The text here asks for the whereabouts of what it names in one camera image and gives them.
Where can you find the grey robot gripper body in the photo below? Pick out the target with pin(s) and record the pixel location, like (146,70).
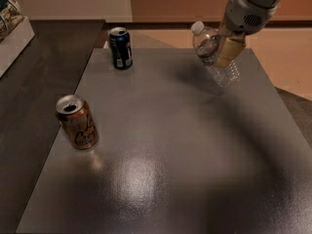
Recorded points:
(243,17)

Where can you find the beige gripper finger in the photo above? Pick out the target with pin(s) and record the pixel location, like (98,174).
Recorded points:
(224,36)
(229,48)

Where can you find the clear plastic water bottle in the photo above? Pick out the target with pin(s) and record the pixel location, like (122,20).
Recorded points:
(205,43)

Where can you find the dark blue soda can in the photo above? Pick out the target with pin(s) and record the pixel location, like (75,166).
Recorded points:
(120,45)

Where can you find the orange soda can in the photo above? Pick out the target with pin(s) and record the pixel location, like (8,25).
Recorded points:
(76,119)

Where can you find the white box with patterned item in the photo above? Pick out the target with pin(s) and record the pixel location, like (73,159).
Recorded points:
(15,33)

